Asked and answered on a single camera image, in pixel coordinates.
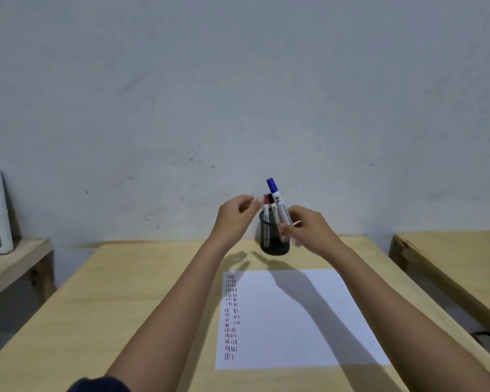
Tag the person's right hand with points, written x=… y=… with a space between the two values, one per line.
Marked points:
x=312 y=232

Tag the person's left hand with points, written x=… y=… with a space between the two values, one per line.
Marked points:
x=228 y=220

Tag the person's right fingers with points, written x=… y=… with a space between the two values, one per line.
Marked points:
x=290 y=228

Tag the person's left thumb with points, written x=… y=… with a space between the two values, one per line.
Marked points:
x=252 y=208

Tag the blue capped white marker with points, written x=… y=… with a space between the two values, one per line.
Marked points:
x=278 y=200

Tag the person's left forearm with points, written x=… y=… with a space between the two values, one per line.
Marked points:
x=175 y=306

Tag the person's right forearm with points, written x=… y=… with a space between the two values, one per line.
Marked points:
x=392 y=306

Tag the red capped white marker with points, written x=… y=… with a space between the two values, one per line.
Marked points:
x=266 y=206

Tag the black capped white marker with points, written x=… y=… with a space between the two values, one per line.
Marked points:
x=274 y=210

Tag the black mesh pen holder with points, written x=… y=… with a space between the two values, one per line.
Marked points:
x=273 y=245

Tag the white paper sheet with dashes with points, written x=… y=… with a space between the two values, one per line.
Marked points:
x=265 y=326

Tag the dark blue sleeve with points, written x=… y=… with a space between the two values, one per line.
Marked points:
x=98 y=385

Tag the low wooden side table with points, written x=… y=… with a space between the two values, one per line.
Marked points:
x=12 y=261

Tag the wooden table with thick frame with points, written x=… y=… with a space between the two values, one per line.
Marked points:
x=461 y=261

